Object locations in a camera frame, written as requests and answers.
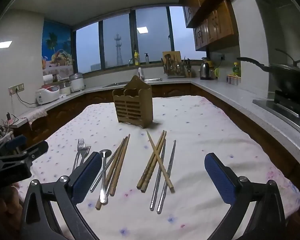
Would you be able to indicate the kitchen window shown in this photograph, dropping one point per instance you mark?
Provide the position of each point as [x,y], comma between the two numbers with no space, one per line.
[87,50]

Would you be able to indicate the clear pump bottle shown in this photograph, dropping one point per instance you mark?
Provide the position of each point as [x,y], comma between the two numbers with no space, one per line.
[147,59]

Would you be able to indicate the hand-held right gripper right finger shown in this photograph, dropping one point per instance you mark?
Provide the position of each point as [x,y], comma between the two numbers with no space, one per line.
[220,180]

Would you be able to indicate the utensil drying rack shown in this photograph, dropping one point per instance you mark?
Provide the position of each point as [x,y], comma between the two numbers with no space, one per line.
[173,71]

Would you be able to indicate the white rice cooker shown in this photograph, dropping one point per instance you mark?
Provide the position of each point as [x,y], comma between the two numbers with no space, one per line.
[47,95]

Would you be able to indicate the person's left hand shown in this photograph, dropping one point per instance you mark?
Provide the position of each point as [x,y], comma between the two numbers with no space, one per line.
[3,205]

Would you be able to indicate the green drink bottle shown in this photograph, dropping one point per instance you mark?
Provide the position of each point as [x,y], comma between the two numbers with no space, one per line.
[236,70]

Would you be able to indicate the beach fruit wall poster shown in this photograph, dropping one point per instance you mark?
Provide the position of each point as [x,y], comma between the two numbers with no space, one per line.
[55,42]

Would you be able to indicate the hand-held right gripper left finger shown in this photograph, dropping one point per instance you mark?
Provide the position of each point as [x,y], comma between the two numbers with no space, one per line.
[87,177]

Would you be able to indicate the paper towel roll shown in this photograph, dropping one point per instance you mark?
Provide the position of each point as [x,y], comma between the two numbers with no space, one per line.
[48,79]

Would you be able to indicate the metal spoon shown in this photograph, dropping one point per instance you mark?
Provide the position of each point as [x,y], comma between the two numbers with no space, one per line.
[105,153]

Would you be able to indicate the metal chopstick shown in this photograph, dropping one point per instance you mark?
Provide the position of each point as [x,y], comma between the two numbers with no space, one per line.
[163,195]
[155,195]
[100,177]

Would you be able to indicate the black wok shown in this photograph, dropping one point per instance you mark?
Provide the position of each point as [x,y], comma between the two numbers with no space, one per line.
[290,77]

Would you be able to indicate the chrome faucet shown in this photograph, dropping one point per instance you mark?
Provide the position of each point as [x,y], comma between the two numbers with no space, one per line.
[131,60]

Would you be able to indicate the row of spice jars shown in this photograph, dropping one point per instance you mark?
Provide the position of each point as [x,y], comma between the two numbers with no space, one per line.
[233,80]

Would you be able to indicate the lace cloth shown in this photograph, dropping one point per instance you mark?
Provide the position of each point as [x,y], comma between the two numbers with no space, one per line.
[36,115]

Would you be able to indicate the white pot with steel lid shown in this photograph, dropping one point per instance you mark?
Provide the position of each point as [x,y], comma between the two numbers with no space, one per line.
[77,83]

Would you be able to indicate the yellow dish soap bottle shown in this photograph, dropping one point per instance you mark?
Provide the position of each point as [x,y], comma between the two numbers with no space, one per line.
[136,58]

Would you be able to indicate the grey wall outlet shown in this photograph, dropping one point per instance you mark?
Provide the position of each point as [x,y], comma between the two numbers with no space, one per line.
[15,89]

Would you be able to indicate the small wall outlet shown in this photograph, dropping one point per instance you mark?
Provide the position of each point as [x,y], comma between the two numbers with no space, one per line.
[220,56]

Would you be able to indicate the steel electric kettle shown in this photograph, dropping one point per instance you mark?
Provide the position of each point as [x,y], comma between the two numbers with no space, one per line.
[205,71]

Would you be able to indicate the steel kitchen sink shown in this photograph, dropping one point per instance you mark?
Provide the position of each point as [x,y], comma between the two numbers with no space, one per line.
[120,83]

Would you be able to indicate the light wooden chopstick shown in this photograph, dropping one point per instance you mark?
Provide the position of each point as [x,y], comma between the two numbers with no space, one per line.
[146,170]
[168,180]
[149,175]

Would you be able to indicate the knife block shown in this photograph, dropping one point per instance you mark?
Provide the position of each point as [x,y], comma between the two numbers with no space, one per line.
[188,71]

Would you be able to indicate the white dotted tablecloth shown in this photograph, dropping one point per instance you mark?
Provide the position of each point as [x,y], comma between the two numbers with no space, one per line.
[202,135]

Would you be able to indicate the white kitchen countertop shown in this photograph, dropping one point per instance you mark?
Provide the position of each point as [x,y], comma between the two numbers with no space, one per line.
[240,97]

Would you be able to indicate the wooden wall cabinets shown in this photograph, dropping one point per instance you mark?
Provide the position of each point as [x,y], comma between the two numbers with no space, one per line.
[220,22]

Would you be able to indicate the brown wooden base cabinets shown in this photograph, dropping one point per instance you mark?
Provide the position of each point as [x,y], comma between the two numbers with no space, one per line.
[170,90]

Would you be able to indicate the small white bottle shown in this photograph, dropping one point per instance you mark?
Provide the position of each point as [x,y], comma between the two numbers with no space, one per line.
[140,73]

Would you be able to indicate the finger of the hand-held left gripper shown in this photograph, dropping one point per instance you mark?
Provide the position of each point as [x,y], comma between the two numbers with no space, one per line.
[13,141]
[37,150]

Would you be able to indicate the gas stove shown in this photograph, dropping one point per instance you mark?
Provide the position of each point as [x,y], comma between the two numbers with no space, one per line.
[285,107]

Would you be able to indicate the wooden utensil holder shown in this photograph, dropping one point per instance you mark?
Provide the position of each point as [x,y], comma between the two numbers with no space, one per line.
[132,110]

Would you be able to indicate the wooden cutting board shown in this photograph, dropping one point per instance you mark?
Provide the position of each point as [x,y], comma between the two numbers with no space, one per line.
[176,55]

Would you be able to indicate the metal fork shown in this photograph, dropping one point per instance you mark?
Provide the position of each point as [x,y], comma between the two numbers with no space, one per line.
[86,151]
[80,143]

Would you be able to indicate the dark wooden chopstick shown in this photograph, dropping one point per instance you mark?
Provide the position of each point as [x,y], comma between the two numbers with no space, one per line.
[109,180]
[116,167]
[119,167]

